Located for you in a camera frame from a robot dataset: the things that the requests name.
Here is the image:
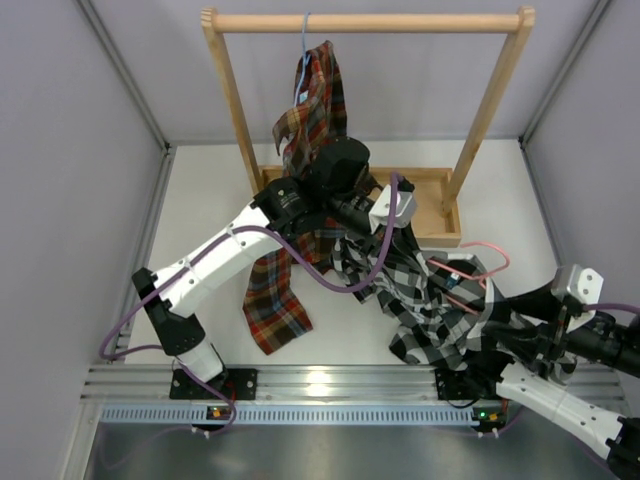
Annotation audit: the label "black white checkered shirt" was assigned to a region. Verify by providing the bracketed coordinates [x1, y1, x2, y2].
[329, 229, 576, 386]

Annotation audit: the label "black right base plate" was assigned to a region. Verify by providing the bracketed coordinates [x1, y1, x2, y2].
[435, 369, 497, 409]

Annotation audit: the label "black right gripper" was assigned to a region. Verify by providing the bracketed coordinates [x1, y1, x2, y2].
[481, 276, 640, 377]

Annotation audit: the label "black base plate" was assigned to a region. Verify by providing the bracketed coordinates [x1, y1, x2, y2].
[169, 368, 258, 401]
[435, 369, 497, 409]

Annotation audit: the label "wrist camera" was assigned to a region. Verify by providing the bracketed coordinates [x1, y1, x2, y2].
[368, 172, 417, 229]
[551, 264, 604, 333]

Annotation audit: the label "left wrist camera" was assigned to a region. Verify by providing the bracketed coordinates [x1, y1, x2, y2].
[368, 172, 417, 229]

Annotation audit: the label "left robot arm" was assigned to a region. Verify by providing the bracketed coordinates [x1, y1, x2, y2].
[132, 137, 400, 399]

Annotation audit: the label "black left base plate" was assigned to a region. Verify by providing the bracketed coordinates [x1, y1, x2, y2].
[169, 368, 258, 401]

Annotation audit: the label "aluminium mounting rail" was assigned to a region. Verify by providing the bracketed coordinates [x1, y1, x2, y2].
[79, 363, 626, 405]

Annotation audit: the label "grey slotted cable duct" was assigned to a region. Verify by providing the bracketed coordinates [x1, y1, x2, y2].
[100, 404, 489, 427]

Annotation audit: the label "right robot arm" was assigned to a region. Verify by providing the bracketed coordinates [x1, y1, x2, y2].
[465, 269, 639, 479]

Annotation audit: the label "wooden clothes rack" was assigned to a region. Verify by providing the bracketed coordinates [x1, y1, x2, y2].
[200, 6, 536, 248]

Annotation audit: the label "blue wire hanger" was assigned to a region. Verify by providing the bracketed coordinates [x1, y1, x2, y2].
[293, 11, 311, 106]

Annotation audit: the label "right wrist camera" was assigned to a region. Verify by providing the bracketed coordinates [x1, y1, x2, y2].
[551, 264, 604, 333]

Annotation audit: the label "brown red plaid shirt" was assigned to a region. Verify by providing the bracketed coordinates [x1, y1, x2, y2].
[242, 40, 348, 355]

